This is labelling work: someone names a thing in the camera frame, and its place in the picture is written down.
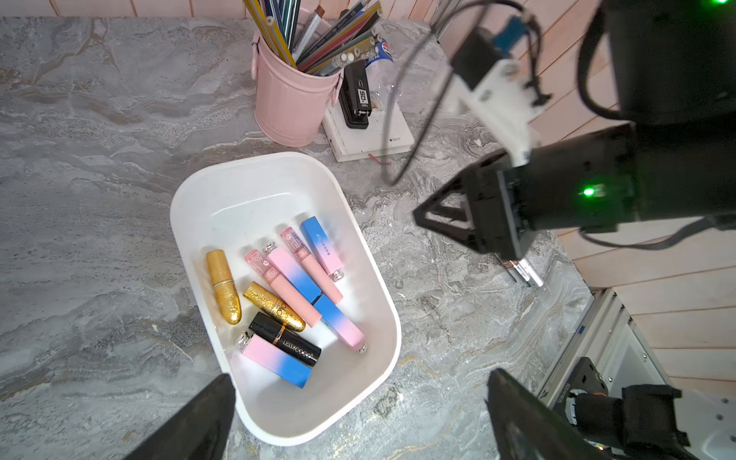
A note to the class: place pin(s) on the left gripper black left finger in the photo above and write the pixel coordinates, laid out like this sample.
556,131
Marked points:
199,430

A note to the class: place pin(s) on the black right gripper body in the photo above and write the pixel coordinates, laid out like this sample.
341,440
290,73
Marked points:
583,182

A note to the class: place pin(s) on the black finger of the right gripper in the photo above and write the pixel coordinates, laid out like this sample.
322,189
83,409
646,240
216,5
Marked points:
448,195
447,221

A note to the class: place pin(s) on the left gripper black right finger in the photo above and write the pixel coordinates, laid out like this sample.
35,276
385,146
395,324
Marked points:
524,428

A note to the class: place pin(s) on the silver lipstick tube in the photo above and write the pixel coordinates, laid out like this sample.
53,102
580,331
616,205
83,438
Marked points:
522,271

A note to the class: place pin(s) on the blue pink gradient lipstick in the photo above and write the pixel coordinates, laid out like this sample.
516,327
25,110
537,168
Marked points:
271,358

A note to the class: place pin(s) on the black lipstick with gold band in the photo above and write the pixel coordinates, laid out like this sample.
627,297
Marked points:
286,340

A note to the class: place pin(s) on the pink blue lipstick silver cap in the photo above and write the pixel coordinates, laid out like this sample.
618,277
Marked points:
340,324

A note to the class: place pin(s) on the white plastic storage box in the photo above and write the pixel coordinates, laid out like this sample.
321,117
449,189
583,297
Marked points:
244,205

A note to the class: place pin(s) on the pink clear-cap lip gloss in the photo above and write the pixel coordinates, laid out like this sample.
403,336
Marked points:
311,265

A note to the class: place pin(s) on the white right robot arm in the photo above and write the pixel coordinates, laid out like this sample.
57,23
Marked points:
663,74

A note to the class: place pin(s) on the clear Pepsi plastic bottle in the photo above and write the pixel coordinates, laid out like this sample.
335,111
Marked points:
382,76

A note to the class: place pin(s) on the black stapler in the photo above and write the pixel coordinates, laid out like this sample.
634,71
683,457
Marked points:
354,96

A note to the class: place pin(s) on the bundle of coloured pens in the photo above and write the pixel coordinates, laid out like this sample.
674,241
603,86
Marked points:
353,38

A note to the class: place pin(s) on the pink metal pen bucket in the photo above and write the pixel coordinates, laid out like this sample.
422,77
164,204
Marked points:
290,104

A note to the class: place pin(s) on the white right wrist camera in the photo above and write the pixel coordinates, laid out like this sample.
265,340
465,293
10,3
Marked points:
495,77

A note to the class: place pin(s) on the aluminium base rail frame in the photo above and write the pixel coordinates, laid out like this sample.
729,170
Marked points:
691,350

